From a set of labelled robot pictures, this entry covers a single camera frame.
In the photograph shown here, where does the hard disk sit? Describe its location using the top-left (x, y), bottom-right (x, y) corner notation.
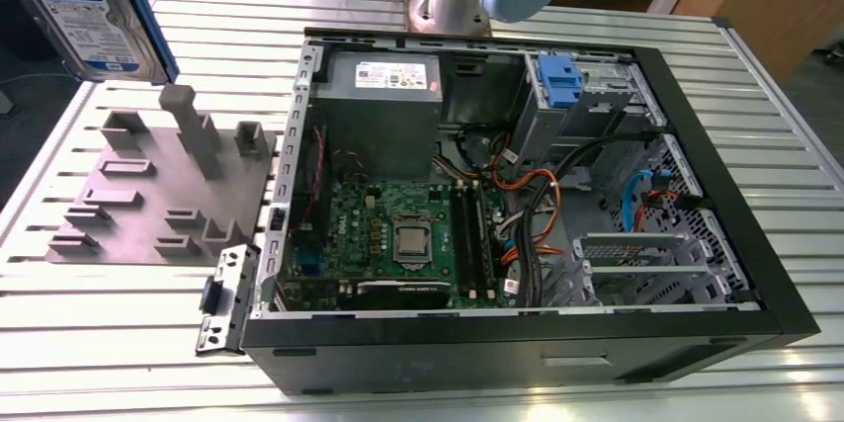
top-left (17, 0), bottom-right (181, 86)

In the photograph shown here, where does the metal disk bay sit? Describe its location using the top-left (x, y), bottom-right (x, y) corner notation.
top-left (570, 231), bottom-right (760, 307)

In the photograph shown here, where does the grey parts rack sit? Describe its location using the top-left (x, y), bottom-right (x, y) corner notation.
top-left (45, 84), bottom-right (278, 268)

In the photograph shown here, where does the grey power supply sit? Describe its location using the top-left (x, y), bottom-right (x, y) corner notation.
top-left (308, 50), bottom-right (442, 184)

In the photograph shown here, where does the green motherboard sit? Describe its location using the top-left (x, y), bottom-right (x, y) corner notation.
top-left (282, 179), bottom-right (516, 312)

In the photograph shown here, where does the silver CPU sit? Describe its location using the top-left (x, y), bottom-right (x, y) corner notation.
top-left (394, 226), bottom-right (434, 259)

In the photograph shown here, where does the CPU socket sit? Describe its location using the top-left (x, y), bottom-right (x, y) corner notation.
top-left (388, 212), bottom-right (441, 271)

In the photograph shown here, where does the blue plastic drive latch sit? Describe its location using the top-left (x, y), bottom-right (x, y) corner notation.
top-left (537, 53), bottom-right (585, 110)

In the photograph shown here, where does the black graphics card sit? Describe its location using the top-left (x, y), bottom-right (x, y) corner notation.
top-left (334, 279), bottom-right (454, 312)

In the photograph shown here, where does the black RAM slot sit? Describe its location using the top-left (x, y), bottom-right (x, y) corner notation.
top-left (472, 179), bottom-right (497, 298)
top-left (452, 179), bottom-right (481, 300)

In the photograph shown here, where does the metal drive cage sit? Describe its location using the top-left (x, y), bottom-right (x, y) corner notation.
top-left (513, 50), bottom-right (664, 166)

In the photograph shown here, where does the black PC case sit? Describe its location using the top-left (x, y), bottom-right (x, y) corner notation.
top-left (240, 26), bottom-right (822, 397)

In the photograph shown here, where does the black chair base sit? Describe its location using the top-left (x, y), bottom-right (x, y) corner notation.
top-left (810, 36), bottom-right (844, 66)

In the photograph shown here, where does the thin red wire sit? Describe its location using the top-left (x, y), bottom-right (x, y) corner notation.
top-left (309, 124), bottom-right (329, 202)

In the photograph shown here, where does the metal card retention bracket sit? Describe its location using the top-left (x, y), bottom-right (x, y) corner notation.
top-left (194, 242), bottom-right (261, 357)

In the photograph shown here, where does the orange wire bundle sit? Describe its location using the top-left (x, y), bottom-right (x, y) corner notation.
top-left (490, 167), bottom-right (569, 268)

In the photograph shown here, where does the thick black cable bundle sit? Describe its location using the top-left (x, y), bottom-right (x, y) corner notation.
top-left (512, 129), bottom-right (662, 308)

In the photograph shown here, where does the blue data wire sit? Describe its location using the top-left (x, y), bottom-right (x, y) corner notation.
top-left (621, 170), bottom-right (661, 234)

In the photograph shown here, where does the red black power wire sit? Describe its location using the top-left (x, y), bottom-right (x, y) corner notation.
top-left (642, 188), bottom-right (710, 213)

